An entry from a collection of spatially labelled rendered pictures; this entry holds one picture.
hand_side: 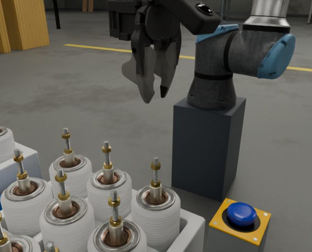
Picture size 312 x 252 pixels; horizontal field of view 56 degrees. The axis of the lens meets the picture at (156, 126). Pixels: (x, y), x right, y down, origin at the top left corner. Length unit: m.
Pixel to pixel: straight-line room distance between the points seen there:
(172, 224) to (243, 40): 0.49
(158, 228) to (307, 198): 0.65
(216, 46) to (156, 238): 0.52
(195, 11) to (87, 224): 0.39
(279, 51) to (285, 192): 0.52
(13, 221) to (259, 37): 0.68
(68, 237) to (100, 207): 0.11
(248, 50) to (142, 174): 0.58
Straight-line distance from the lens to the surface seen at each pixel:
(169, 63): 0.47
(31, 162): 0.95
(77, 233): 0.55
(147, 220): 0.55
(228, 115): 0.84
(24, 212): 0.63
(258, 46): 0.78
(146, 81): 0.44
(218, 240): 0.45
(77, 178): 0.68
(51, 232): 0.55
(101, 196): 0.61
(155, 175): 0.54
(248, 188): 1.07
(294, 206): 1.05
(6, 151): 0.93
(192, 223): 0.64
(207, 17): 0.39
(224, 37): 0.84
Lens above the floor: 0.61
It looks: 24 degrees down
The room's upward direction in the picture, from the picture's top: straight up
